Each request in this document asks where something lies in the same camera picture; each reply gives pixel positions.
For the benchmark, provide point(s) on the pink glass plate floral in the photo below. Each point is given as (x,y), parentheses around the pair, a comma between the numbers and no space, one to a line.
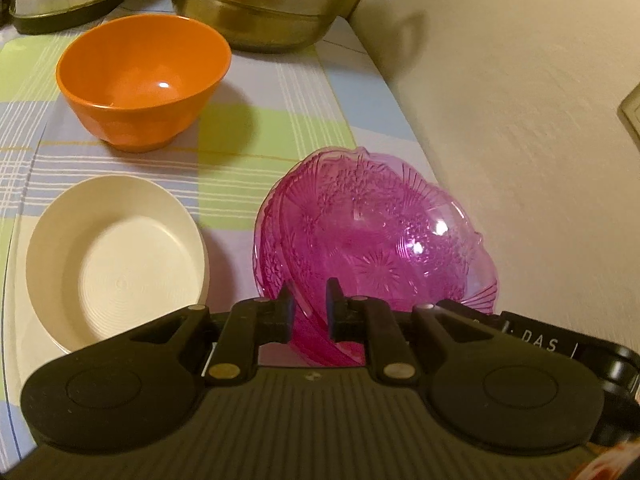
(372,221)

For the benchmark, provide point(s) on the orange plastic bowl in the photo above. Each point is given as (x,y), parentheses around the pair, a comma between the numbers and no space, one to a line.
(138,82)

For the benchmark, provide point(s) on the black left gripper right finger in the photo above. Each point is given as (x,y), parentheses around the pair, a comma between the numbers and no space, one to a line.
(370,322)

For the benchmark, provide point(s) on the white plastic bowl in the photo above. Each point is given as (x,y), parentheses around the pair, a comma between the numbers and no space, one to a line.
(109,254)

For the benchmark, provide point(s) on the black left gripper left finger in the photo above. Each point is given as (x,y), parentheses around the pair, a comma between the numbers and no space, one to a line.
(241,332)

